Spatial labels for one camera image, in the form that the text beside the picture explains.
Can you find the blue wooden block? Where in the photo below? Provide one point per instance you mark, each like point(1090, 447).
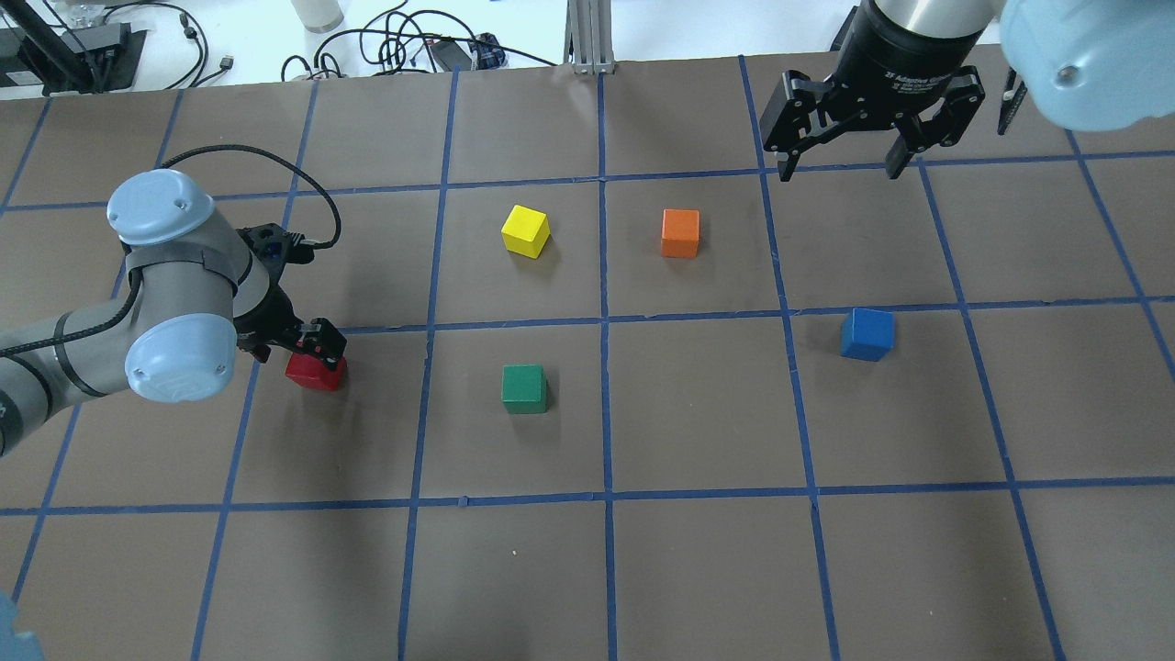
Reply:
point(868, 334)

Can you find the orange wooden block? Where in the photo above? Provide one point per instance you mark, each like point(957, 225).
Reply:
point(680, 234)

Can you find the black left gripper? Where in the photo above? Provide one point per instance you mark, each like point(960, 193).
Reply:
point(269, 317)

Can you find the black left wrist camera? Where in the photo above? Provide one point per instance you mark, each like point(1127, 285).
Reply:
point(276, 247)

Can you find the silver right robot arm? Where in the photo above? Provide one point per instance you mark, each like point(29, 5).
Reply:
point(1088, 65)

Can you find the aluminium frame post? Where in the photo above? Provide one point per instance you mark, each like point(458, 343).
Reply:
point(588, 47)

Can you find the white bottle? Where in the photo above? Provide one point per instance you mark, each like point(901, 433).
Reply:
point(318, 16)

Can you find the green wooden block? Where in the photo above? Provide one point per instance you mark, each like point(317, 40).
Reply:
point(524, 389)

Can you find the red wooden block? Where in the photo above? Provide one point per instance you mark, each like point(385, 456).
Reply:
point(307, 371)

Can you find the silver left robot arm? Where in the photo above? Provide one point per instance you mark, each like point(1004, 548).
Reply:
point(199, 293)

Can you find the yellow wooden block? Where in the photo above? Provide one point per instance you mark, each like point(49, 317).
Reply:
point(525, 231)

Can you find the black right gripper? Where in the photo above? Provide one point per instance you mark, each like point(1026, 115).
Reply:
point(904, 66)

